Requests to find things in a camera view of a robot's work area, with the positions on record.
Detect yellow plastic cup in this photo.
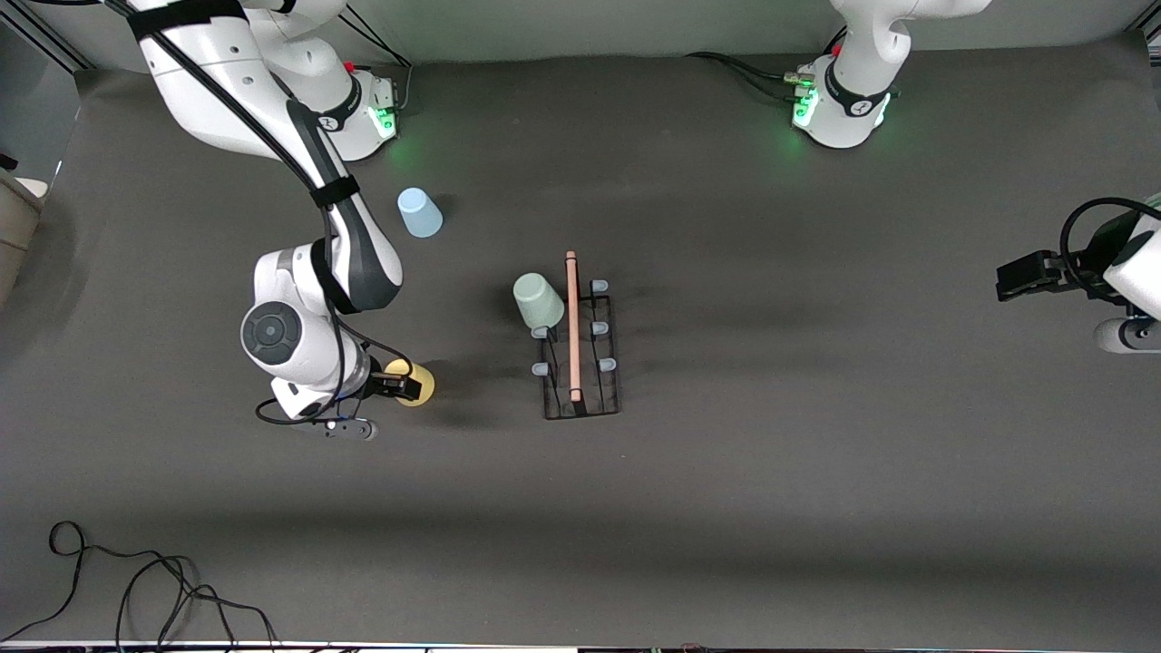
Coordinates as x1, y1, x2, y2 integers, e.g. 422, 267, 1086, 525
385, 359, 435, 407

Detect pale green plastic cup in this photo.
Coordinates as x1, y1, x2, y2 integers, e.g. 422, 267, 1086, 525
512, 272, 565, 330

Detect black wire cup holder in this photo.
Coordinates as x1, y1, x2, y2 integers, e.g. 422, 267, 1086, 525
528, 251, 622, 421

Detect light blue plastic cup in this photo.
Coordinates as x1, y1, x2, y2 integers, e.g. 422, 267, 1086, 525
397, 188, 444, 239

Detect dark grey table mat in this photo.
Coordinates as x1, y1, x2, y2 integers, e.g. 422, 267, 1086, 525
0, 32, 1161, 647

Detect thin black loose cable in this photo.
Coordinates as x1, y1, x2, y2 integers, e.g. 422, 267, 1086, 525
0, 521, 280, 647

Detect black right arm base cables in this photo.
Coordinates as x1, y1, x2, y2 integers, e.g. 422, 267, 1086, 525
340, 7, 416, 114

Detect black arm base cables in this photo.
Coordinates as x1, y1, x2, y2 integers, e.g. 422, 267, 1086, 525
340, 7, 416, 114
685, 50, 817, 102

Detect black left arm base cables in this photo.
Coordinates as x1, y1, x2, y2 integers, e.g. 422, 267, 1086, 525
685, 50, 817, 102

